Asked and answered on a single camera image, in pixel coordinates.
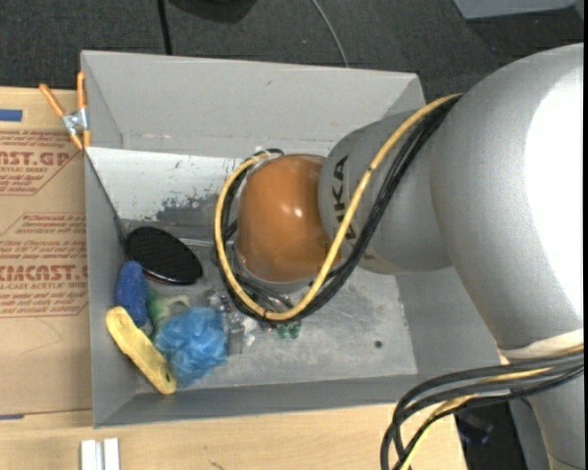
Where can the blue crumpled plastic bag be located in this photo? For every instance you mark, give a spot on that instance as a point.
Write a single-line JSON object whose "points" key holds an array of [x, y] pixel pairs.
{"points": [[193, 345]]}

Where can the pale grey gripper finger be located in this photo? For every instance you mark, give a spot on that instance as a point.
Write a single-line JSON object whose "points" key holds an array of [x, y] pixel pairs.
{"points": [[250, 331], [236, 338]]}

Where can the blue sponge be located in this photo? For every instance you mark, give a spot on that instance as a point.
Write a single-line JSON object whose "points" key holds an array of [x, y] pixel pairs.
{"points": [[131, 292]]}

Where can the brown cardboard board red print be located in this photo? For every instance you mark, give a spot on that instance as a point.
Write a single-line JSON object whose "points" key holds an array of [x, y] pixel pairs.
{"points": [[34, 336]]}

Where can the yellow flat plastic tool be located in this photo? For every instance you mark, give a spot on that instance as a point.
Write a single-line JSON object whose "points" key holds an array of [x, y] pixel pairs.
{"points": [[137, 348]]}

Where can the black oval disc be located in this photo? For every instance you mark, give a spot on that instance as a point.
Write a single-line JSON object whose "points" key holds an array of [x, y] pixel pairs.
{"points": [[164, 255]]}

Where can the green and white toy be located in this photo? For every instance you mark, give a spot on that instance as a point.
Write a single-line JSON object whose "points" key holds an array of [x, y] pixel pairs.
{"points": [[164, 306]]}

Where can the grey metal bin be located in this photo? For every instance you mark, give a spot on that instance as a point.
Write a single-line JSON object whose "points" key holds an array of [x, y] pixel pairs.
{"points": [[323, 360]]}

